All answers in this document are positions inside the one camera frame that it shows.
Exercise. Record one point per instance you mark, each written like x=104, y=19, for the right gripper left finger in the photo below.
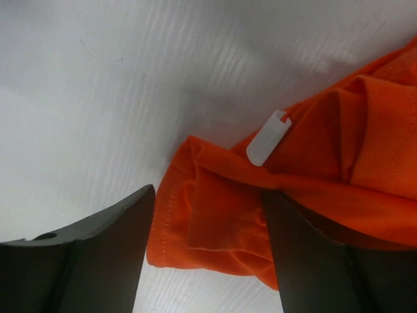
x=92, y=265

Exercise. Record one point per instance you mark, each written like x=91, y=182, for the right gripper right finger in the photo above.
x=322, y=266

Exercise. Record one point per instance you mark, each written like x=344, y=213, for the orange t shirt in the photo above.
x=349, y=155

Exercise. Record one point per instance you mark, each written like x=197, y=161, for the white shirt label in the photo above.
x=268, y=138

